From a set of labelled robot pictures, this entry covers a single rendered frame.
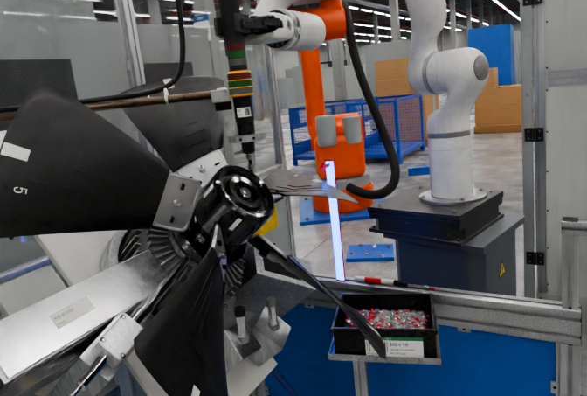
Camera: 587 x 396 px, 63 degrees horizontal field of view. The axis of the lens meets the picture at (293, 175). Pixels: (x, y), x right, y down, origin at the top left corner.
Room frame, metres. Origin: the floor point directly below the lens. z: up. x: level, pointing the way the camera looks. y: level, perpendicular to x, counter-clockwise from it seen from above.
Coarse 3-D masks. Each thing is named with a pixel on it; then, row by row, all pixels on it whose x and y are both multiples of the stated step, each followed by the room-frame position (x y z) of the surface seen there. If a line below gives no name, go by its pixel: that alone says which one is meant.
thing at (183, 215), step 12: (168, 180) 0.75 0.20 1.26; (180, 180) 0.76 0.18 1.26; (192, 180) 0.77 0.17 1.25; (168, 192) 0.75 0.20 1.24; (180, 192) 0.76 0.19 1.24; (192, 192) 0.77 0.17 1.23; (168, 204) 0.75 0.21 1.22; (192, 204) 0.77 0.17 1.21; (156, 216) 0.74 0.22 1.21; (168, 216) 0.75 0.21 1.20; (180, 216) 0.76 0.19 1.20; (168, 228) 0.75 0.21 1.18; (180, 228) 0.76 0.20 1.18
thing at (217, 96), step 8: (216, 96) 0.87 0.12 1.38; (224, 96) 0.87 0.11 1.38; (216, 104) 0.87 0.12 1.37; (224, 104) 0.87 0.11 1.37; (224, 112) 0.87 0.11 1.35; (232, 112) 0.87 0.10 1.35; (224, 120) 0.87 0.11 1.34; (232, 120) 0.87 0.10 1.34; (232, 128) 0.87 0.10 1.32; (232, 136) 0.87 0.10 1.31; (240, 136) 0.86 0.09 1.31; (248, 136) 0.86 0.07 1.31; (256, 136) 0.86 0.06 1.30; (264, 136) 0.88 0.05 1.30
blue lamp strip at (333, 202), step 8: (328, 168) 1.19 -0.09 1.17; (328, 176) 1.19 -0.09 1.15; (336, 200) 1.18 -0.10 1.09; (336, 208) 1.18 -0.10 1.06; (336, 216) 1.18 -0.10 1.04; (336, 224) 1.18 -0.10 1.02; (336, 232) 1.19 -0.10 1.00; (336, 240) 1.19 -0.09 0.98; (336, 248) 1.19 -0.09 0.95; (336, 256) 1.19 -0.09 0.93; (336, 264) 1.19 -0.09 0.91; (336, 272) 1.19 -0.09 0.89
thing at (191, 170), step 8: (216, 152) 0.88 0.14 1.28; (200, 160) 0.87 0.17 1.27; (208, 160) 0.87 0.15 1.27; (216, 160) 0.87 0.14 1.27; (224, 160) 0.86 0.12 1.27; (184, 168) 0.87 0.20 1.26; (192, 168) 0.87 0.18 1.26; (208, 168) 0.86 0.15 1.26; (216, 168) 0.86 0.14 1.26; (184, 176) 0.86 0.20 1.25; (192, 176) 0.85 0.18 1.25; (200, 176) 0.85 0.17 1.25; (208, 176) 0.85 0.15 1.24
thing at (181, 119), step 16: (160, 80) 1.02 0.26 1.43; (192, 80) 1.03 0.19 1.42; (208, 80) 1.04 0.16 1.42; (128, 112) 0.96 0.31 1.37; (144, 112) 0.96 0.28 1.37; (160, 112) 0.96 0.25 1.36; (176, 112) 0.95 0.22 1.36; (192, 112) 0.95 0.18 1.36; (208, 112) 0.95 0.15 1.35; (144, 128) 0.93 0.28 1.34; (160, 128) 0.93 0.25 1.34; (176, 128) 0.92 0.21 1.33; (192, 128) 0.92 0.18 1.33; (208, 128) 0.92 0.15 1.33; (160, 144) 0.91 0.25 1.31; (176, 144) 0.90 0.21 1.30; (192, 144) 0.89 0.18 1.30; (208, 144) 0.88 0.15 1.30; (176, 160) 0.88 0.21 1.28; (192, 160) 0.87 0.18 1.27
